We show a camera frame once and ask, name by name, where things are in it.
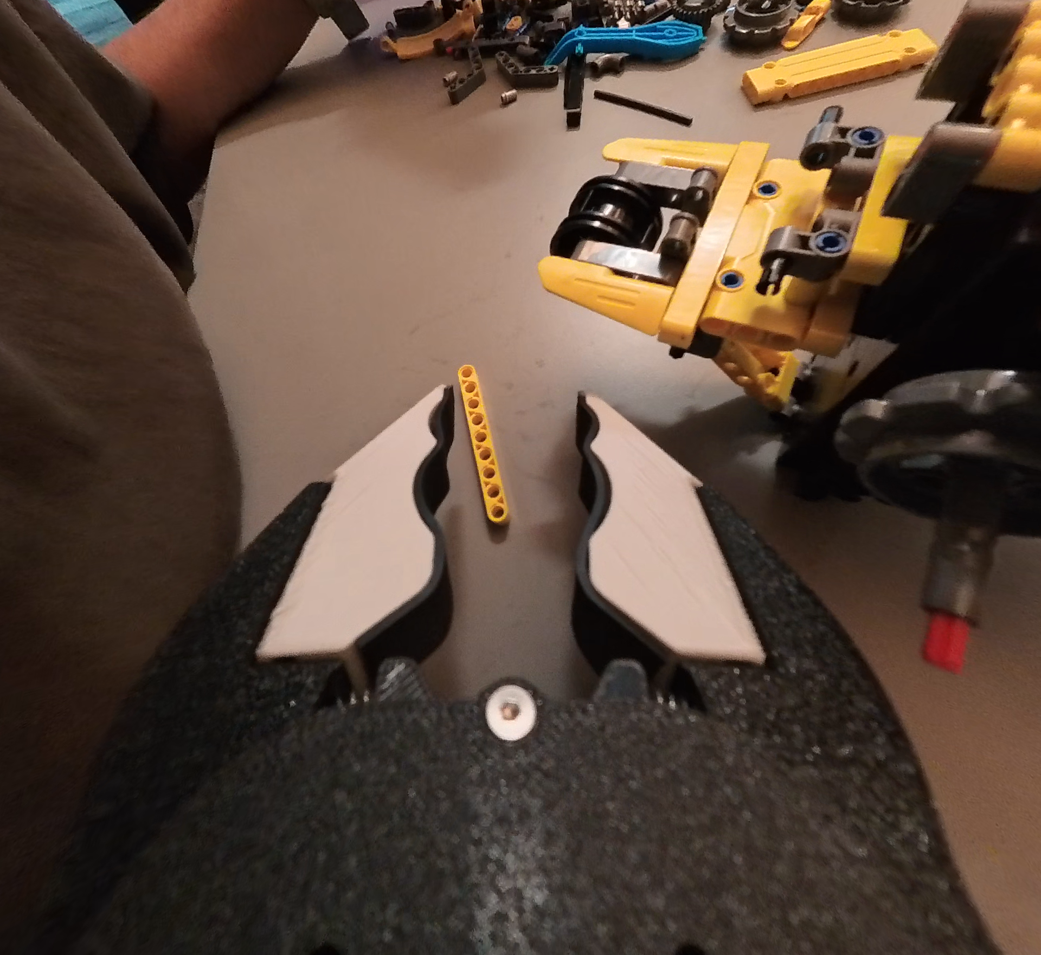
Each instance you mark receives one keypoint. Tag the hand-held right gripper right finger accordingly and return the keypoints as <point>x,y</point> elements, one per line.
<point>659,548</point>

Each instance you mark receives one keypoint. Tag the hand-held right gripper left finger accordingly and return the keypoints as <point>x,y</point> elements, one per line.
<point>358,548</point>

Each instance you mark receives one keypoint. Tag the yellow perforated toy beam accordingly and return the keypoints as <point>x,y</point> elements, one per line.
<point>481,443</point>

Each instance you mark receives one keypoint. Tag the person's left forearm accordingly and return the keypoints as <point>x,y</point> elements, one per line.
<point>211,20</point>

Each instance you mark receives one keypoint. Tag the blue plastic curved part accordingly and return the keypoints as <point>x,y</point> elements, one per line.
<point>642,40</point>

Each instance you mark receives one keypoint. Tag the thin black rod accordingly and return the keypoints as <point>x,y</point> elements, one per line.
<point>642,107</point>

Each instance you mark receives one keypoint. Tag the yellow brick-built vehicle model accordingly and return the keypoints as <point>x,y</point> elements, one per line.
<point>781,239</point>

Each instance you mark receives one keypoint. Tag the person's olive clothing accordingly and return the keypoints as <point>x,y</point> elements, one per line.
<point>81,321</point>

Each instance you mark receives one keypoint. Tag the small yellow panel piece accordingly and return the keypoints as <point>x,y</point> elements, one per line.
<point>807,22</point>

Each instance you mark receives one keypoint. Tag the long yellow ribbed panel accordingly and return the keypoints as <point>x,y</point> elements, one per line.
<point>838,65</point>

